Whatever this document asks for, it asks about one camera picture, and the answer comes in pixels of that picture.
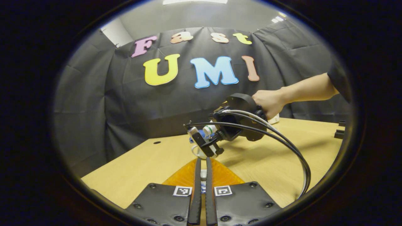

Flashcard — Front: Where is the white-ended black cable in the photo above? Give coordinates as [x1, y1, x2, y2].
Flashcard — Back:
[221, 109, 312, 197]

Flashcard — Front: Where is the ceiling light panel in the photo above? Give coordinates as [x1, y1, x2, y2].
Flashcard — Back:
[162, 0, 228, 5]

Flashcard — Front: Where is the black object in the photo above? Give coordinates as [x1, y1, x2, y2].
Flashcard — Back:
[334, 120, 346, 140]

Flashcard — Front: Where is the white teacup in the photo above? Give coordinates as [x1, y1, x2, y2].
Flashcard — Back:
[192, 144, 218, 159]

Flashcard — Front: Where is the blue towel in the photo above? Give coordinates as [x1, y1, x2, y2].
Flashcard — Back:
[189, 130, 215, 143]

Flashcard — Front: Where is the white blue teacup lid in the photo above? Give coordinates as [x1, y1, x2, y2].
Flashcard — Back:
[200, 169, 208, 193]

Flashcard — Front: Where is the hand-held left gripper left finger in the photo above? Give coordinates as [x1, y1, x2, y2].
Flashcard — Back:
[126, 158, 202, 226]

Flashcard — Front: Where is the black shirt sleeve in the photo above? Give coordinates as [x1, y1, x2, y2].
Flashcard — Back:
[327, 55, 352, 103]

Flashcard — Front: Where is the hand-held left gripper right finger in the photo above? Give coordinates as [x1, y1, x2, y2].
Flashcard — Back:
[206, 157, 282, 226]

